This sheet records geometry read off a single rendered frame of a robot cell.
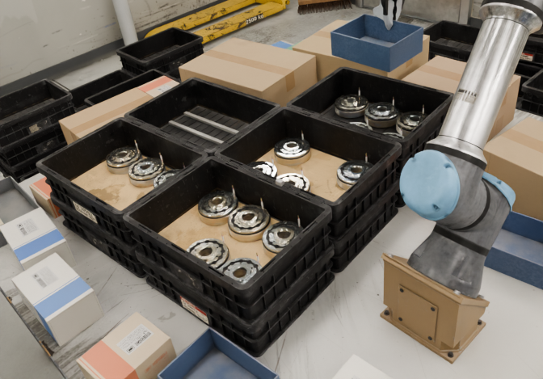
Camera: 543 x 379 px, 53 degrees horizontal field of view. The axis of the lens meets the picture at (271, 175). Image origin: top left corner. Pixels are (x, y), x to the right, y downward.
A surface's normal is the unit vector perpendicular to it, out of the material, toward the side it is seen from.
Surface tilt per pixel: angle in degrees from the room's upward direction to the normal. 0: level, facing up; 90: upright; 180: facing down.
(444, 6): 90
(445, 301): 90
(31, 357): 0
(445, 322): 90
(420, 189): 54
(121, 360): 0
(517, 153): 0
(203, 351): 90
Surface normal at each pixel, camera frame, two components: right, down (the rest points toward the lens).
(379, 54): -0.72, 0.48
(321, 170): -0.11, -0.80
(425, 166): -0.76, -0.16
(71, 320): 0.69, 0.36
